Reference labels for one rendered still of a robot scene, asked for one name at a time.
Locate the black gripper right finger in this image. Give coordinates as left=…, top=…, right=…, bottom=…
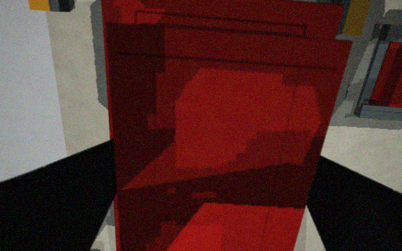
left=306, top=155, right=402, bottom=251

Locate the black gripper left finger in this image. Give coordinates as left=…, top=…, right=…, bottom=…
left=0, top=139, right=117, bottom=251

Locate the beige flat base plate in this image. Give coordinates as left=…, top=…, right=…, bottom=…
left=29, top=0, right=402, bottom=251

